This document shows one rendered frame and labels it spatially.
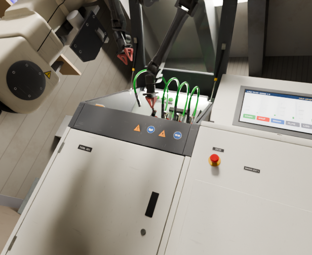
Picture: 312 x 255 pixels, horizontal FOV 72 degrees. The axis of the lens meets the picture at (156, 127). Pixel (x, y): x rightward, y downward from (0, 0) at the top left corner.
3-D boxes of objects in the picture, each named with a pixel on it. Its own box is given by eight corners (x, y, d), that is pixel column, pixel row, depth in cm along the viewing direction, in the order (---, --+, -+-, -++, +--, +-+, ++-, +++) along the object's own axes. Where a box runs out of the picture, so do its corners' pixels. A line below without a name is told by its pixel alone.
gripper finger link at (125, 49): (130, 64, 141) (125, 51, 141) (137, 58, 137) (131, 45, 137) (122, 65, 136) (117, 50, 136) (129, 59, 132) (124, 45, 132)
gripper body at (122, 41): (123, 54, 143) (119, 44, 143) (132, 46, 136) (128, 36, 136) (115, 54, 138) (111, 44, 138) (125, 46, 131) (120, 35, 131)
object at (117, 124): (72, 127, 118) (85, 102, 123) (77, 131, 122) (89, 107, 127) (182, 155, 97) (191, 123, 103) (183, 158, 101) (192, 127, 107)
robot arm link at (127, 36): (112, 19, 135) (123, 20, 131) (123, 23, 145) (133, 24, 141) (110, 40, 139) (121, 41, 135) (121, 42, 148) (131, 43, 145)
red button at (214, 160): (206, 162, 89) (209, 150, 91) (206, 164, 93) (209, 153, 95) (219, 165, 87) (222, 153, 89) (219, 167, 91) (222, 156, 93)
